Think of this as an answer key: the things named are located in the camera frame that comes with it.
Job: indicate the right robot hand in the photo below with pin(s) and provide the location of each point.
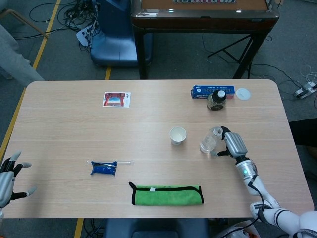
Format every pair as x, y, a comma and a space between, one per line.
236, 145

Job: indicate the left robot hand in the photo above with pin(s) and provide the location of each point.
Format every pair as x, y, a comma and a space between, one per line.
5, 184

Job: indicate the transparent plastic bottle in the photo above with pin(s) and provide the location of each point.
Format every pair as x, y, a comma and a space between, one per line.
209, 142

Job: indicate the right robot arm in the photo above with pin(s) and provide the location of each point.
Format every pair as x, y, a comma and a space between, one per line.
260, 188

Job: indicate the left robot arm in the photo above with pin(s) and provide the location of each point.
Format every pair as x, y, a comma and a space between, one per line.
1, 213

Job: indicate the white paper cup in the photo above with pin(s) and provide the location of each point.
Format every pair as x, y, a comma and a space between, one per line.
177, 136

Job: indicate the glass jar with black lid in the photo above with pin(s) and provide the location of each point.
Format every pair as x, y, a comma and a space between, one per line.
216, 102

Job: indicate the white round plastic lid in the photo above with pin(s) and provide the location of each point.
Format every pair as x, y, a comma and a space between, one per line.
243, 94

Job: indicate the blue rectangular box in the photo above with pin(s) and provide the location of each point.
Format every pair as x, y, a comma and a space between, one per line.
201, 90

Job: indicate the black object beside table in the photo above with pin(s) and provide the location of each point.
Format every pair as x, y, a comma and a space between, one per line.
305, 131

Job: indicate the white plastic bag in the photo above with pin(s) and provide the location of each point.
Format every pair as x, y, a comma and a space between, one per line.
235, 230

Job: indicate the green cloth with black trim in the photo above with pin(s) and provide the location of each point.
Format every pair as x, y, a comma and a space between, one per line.
168, 197

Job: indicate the grey power strip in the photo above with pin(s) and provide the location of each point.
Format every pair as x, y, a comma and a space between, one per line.
304, 89

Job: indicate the blue snack packet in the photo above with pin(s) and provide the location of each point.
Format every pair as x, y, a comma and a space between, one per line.
103, 169

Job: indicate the clear wrapped straw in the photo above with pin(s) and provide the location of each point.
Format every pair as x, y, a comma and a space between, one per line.
125, 161

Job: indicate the dark blue seat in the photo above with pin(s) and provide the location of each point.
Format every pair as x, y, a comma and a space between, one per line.
153, 228

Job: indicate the grey trouser leg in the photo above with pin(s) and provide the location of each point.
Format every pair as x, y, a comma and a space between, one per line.
15, 59

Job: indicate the dark wooden mahjong table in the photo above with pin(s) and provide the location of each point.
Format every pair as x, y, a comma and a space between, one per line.
203, 21

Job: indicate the postcard with red gate photo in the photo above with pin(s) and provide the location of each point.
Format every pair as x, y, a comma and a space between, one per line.
115, 99

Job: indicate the row of mahjong tiles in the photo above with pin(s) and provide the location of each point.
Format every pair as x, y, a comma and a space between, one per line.
203, 1

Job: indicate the wooden chair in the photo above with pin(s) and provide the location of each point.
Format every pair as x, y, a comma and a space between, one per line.
24, 21

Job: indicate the white power strip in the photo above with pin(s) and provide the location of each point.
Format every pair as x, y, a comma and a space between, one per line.
84, 36

